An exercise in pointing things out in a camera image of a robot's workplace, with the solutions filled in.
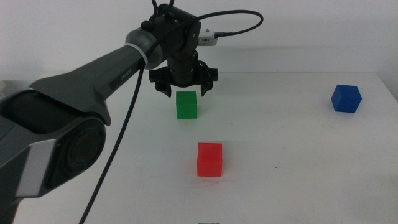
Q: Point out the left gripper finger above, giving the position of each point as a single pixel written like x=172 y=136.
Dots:
x=164 y=89
x=206 y=87

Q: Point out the green cube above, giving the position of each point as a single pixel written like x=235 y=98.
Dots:
x=186 y=105

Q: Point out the red cube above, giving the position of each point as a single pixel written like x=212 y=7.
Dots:
x=210 y=160

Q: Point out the blue cube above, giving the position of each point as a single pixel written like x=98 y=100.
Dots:
x=346 y=99

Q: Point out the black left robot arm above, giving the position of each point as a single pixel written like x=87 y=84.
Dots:
x=77 y=84

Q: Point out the white zip tie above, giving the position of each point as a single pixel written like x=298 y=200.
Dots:
x=141 y=56

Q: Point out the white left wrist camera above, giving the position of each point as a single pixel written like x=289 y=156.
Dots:
x=206 y=39

